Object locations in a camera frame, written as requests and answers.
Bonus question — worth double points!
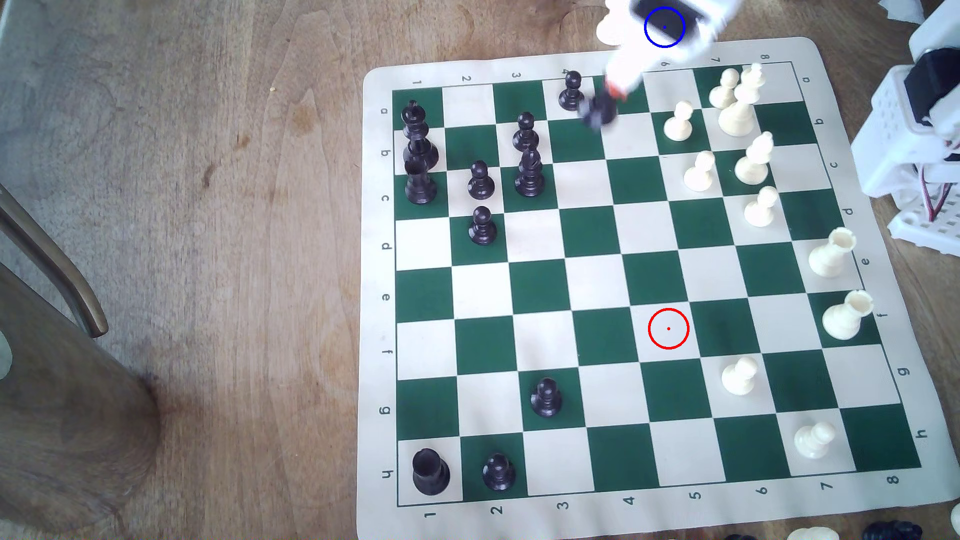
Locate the white chess king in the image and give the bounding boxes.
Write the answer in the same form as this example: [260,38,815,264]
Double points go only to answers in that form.
[717,62,767,138]

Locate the white chess bishop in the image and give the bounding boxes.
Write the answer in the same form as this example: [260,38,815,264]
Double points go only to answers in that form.
[733,131,775,187]

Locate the black chess king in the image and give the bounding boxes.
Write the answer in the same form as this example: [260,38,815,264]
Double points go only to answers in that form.
[401,100,441,171]

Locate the black bishop piece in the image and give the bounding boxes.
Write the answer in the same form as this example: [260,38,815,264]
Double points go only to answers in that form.
[513,148,546,199]

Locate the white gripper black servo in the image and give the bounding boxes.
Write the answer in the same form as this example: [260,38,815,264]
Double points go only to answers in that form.
[604,0,745,99]

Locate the round wooden furniture piece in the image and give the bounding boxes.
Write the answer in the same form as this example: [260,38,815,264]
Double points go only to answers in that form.
[0,262,163,535]

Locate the black chess pawn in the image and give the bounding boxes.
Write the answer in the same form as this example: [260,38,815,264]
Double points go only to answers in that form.
[530,377,564,420]
[481,452,517,493]
[468,206,499,247]
[558,70,586,113]
[512,111,540,153]
[577,93,620,133]
[467,159,497,201]

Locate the white chess pawn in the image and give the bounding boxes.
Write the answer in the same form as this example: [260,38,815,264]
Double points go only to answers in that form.
[682,150,718,193]
[743,185,780,229]
[708,67,741,111]
[663,100,696,143]
[595,10,627,47]
[720,355,760,398]
[793,420,837,462]

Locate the white paper scrap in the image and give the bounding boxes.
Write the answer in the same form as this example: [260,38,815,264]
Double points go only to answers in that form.
[877,0,928,24]

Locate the green and white chess mat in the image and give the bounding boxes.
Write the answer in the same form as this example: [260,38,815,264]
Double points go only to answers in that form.
[356,36,960,540]

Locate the black chess rook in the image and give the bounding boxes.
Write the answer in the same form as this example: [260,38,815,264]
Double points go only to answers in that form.
[404,159,438,206]
[411,447,452,497]

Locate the red and black cable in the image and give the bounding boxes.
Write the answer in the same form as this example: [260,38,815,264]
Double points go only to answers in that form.
[916,161,955,224]

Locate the curved brown metal bar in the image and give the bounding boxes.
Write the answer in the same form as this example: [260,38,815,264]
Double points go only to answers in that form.
[0,183,111,340]

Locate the white chess rook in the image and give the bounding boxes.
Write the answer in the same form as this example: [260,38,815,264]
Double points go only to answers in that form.
[821,289,876,342]
[807,227,858,280]

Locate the black chess piece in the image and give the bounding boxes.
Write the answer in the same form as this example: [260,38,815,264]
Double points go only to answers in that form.
[861,520,924,540]

